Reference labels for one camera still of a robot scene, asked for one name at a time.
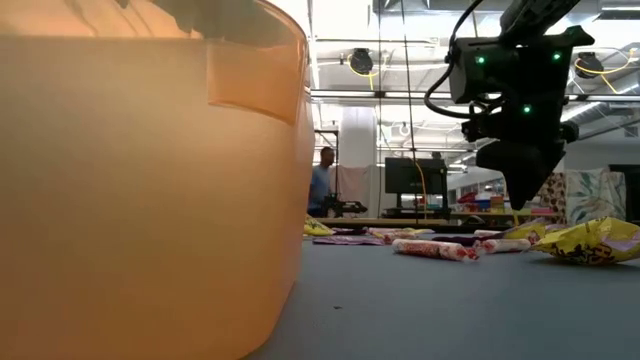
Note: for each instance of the brown dotted cloth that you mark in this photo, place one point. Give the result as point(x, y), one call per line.
point(555, 192)

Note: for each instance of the stacked coloured boxes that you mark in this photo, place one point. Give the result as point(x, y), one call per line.
point(497, 202)

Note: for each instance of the white round column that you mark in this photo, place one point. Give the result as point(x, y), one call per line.
point(357, 137)

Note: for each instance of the yellow Sour Patch packet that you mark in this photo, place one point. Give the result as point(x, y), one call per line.
point(595, 242)
point(525, 231)
point(422, 231)
point(316, 230)

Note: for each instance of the red container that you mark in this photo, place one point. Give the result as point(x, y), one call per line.
point(467, 198)

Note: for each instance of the person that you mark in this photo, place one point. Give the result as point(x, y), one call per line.
point(320, 185)

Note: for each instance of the black monitor stand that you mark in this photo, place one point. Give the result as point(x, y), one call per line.
point(415, 213)

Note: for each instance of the dark cabinet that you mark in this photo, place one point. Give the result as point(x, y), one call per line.
point(632, 195)

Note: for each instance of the blue storage box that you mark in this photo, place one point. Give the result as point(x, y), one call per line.
point(482, 205)

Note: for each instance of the black tabletop robot arm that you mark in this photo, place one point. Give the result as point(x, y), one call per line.
point(345, 206)

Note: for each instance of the pink hanging cloth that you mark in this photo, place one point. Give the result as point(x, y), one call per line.
point(356, 182)

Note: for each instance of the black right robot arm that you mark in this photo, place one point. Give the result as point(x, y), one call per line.
point(530, 60)

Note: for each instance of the silver ceiling duct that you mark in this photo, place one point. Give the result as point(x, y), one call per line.
point(600, 117)

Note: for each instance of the long ceiling light bar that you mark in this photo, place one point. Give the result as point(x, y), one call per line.
point(380, 95)
point(425, 149)

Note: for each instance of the purple Skittles packet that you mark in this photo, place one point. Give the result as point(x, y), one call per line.
point(350, 231)
point(347, 240)
point(455, 239)
point(556, 228)

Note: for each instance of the orange plastic bin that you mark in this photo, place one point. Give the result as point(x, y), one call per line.
point(150, 200)

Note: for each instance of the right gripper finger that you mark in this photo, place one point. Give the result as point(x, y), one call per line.
point(525, 170)

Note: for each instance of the black monitor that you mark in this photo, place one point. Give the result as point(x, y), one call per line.
point(412, 176)

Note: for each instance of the floral print cloth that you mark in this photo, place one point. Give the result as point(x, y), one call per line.
point(595, 195)

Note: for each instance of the long work table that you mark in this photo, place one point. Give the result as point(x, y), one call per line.
point(480, 214)

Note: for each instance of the Smarties candy roll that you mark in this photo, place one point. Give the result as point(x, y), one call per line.
point(430, 249)
point(397, 237)
point(502, 245)
point(384, 231)
point(486, 233)

